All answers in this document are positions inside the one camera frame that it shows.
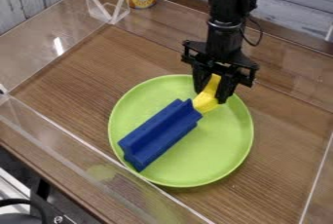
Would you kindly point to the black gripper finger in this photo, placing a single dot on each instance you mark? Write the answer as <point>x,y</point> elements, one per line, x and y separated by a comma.
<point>201,77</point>
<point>226,87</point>

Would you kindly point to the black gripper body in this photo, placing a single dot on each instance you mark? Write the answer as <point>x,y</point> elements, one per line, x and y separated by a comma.
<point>233,62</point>

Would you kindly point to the yellow banana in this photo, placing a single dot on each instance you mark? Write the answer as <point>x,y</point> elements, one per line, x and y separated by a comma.
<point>205,101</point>

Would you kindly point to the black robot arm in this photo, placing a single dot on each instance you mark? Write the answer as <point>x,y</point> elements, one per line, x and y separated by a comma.
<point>218,56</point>

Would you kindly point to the green round plate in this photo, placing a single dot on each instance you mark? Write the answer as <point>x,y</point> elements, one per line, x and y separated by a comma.
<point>209,152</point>

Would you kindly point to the blue plastic block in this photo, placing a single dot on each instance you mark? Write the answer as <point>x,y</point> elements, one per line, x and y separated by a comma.
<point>151,139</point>

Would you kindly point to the clear acrylic enclosure wall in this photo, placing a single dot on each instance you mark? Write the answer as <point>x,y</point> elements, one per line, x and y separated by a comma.
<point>68,63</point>

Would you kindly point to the black metal bracket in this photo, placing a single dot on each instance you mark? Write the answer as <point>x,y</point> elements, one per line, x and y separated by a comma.
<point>56,207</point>

